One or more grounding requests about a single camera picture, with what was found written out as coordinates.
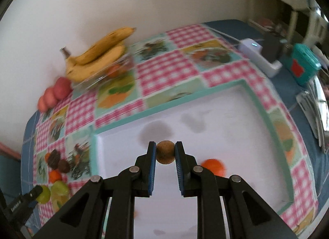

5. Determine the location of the red apple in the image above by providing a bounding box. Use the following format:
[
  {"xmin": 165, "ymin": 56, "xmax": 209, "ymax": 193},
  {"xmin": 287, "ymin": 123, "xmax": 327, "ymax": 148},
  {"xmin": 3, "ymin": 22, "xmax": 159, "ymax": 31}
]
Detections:
[
  {"xmin": 43, "ymin": 88, "xmax": 58, "ymax": 108},
  {"xmin": 37, "ymin": 96, "xmax": 48, "ymax": 112},
  {"xmin": 53, "ymin": 77, "xmax": 72, "ymax": 100}
]

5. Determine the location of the white dish rack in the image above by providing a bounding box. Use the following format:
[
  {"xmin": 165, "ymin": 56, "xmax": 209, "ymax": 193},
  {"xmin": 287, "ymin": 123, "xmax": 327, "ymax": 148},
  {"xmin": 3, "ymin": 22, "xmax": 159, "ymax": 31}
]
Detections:
[{"xmin": 295, "ymin": 76, "xmax": 329, "ymax": 153}]

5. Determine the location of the pink checkered printed tablecloth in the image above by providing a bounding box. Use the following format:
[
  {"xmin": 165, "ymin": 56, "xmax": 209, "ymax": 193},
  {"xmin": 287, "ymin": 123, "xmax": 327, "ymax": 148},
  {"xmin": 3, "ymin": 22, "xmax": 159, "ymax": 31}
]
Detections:
[{"xmin": 33, "ymin": 23, "xmax": 320, "ymax": 239}]

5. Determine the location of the black box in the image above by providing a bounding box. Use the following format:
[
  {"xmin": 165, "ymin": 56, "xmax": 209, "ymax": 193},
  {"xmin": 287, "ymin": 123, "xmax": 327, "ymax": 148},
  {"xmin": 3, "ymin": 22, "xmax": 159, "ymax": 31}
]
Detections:
[{"xmin": 261, "ymin": 33, "xmax": 284, "ymax": 62}]

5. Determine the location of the green pear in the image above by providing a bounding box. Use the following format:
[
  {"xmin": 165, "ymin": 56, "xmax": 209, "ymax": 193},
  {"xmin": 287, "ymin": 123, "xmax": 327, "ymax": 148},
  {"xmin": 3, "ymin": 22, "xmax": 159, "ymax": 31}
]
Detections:
[
  {"xmin": 50, "ymin": 180, "xmax": 70, "ymax": 199},
  {"xmin": 36, "ymin": 185, "xmax": 51, "ymax": 203}
]

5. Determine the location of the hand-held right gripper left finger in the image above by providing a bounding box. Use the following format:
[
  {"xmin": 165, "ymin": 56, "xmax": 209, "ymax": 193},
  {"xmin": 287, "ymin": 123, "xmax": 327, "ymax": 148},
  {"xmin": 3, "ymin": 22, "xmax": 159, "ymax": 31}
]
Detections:
[{"xmin": 33, "ymin": 141, "xmax": 157, "ymax": 239}]

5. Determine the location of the brown kiwi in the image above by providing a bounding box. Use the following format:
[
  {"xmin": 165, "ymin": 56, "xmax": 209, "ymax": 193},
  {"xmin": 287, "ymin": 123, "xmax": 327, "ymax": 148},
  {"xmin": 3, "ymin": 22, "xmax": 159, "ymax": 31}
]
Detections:
[{"xmin": 156, "ymin": 140, "xmax": 176, "ymax": 165}]

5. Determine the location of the white electronic device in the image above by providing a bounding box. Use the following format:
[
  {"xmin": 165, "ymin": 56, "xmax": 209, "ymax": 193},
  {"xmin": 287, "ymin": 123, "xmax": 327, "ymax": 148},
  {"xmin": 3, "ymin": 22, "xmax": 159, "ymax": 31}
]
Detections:
[{"xmin": 239, "ymin": 38, "xmax": 283, "ymax": 78}]

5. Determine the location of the large orange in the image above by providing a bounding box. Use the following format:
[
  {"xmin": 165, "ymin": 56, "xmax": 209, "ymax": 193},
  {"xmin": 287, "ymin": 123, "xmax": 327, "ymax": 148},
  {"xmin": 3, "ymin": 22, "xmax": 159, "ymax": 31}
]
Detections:
[{"xmin": 200, "ymin": 159, "xmax": 227, "ymax": 177}]

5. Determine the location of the dark avocado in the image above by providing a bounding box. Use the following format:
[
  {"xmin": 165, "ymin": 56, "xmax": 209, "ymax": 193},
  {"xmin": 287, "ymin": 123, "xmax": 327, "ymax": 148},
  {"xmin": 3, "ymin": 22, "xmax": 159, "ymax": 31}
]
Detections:
[
  {"xmin": 47, "ymin": 150, "xmax": 61, "ymax": 169},
  {"xmin": 58, "ymin": 160, "xmax": 71, "ymax": 173}
]

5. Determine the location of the yellow banana bunch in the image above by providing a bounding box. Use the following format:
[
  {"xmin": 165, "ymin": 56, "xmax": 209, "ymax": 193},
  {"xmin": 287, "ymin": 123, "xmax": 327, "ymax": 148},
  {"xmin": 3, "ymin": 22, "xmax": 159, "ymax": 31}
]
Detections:
[{"xmin": 60, "ymin": 27, "xmax": 137, "ymax": 83}]

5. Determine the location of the clear glass bowl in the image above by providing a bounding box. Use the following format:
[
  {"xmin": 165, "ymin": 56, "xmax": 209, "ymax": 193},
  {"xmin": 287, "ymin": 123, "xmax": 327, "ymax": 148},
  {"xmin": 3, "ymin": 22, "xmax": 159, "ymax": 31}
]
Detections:
[{"xmin": 73, "ymin": 51, "xmax": 134, "ymax": 91}]

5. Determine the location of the teal box with red label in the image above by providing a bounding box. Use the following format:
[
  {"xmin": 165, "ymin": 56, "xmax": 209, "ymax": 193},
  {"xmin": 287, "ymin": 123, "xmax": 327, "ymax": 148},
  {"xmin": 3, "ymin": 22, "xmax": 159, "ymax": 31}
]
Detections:
[{"xmin": 290, "ymin": 43, "xmax": 322, "ymax": 86}]

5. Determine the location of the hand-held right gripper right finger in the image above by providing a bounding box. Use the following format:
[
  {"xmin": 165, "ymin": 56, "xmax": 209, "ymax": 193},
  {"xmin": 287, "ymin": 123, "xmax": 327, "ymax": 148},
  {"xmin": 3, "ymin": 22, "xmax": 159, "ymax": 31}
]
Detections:
[{"xmin": 174, "ymin": 141, "xmax": 298, "ymax": 239}]

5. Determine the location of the orange in glass bowl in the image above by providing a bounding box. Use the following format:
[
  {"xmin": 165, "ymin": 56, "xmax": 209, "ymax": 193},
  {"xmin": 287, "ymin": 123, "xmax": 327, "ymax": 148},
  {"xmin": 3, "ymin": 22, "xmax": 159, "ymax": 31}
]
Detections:
[{"xmin": 107, "ymin": 64, "xmax": 124, "ymax": 78}]

